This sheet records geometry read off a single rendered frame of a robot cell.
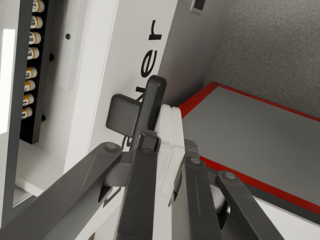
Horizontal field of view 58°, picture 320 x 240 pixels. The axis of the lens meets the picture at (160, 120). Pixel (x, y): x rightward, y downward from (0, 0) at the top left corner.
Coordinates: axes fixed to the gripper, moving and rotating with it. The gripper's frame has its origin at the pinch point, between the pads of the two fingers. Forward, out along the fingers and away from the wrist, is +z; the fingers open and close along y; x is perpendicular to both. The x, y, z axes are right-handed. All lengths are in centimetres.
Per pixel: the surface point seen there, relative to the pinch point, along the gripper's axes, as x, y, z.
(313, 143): -11, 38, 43
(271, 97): -12, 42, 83
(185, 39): 2.7, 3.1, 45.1
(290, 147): -11.4, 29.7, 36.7
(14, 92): -0.8, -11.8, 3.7
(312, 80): -2, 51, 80
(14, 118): -3.1, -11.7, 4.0
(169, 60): -1.2, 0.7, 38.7
